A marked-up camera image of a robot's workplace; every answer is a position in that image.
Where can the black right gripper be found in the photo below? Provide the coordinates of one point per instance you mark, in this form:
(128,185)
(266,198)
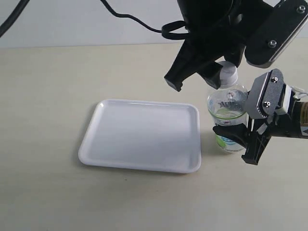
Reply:
(255,137)

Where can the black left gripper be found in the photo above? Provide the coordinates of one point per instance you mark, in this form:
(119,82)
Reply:
(212,29)

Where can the white bottle cap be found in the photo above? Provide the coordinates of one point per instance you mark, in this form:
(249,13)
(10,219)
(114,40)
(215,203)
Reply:
(228,75)

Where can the clear plastic drink bottle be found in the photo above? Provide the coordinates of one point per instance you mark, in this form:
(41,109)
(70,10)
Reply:
(226,105)

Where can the white plastic tray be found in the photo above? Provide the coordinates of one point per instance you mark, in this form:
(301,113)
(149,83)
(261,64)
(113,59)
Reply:
(143,135)

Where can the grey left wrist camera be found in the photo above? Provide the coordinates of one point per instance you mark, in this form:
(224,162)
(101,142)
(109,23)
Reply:
(273,36)

